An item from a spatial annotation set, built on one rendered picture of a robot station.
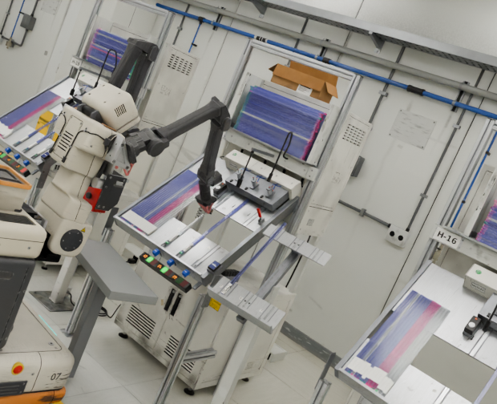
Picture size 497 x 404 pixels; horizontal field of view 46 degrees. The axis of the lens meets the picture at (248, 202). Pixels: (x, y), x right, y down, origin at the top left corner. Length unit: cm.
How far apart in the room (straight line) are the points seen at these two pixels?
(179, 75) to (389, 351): 253
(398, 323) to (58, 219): 147
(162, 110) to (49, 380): 219
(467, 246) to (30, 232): 180
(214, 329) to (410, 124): 222
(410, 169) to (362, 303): 105
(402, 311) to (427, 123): 213
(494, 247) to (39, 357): 193
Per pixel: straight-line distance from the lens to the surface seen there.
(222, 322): 311
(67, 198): 254
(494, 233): 269
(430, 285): 273
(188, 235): 300
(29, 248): 233
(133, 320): 353
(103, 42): 430
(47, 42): 753
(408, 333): 255
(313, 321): 469
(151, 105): 414
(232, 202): 314
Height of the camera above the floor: 151
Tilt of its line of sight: 8 degrees down
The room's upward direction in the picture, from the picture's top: 23 degrees clockwise
